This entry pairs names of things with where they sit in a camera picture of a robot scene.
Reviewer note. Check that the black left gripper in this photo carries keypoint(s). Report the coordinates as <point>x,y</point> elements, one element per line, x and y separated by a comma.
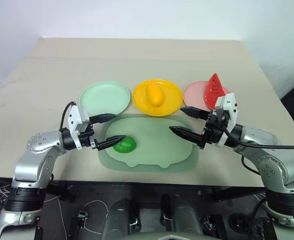
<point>87,138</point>

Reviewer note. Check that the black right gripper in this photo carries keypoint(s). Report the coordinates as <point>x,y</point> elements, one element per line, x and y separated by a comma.
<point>212,128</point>

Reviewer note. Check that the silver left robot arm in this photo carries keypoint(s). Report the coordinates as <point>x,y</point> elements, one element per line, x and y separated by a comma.
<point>37,142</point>

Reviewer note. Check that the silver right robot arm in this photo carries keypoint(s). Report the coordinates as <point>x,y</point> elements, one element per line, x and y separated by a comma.
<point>262,140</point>

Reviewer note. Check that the pink plate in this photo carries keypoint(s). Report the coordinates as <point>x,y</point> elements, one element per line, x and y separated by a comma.
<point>193,95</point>

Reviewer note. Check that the yellow plate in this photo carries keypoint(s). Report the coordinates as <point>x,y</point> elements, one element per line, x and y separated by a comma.
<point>169,100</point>

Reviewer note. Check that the light green plate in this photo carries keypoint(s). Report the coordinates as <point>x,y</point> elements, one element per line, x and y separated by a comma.
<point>104,96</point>

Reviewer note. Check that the green toy fruit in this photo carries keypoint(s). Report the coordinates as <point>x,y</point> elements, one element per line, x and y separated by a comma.
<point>128,145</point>

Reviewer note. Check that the red toy watermelon slice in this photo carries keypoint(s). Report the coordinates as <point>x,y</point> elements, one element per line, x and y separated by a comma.
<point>213,90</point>

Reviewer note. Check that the translucent green tray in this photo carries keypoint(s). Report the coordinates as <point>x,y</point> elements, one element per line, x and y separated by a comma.
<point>154,142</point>

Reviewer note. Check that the yellow toy mango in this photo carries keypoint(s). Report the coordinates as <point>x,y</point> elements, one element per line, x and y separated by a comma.
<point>154,96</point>

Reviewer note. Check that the dark rounded robot leg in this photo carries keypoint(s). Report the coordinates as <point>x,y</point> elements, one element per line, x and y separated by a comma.
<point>184,217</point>
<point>119,220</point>

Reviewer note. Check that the grey robot torso edge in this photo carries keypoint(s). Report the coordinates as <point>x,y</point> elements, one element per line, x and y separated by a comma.
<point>169,237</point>

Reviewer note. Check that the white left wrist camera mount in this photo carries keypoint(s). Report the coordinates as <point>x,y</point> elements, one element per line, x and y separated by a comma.
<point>74,117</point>

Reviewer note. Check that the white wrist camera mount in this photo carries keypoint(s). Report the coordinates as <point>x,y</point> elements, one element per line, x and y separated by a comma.
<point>74,117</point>
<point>228,102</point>

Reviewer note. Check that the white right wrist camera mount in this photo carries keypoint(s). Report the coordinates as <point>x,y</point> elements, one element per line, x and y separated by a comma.
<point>228,102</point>

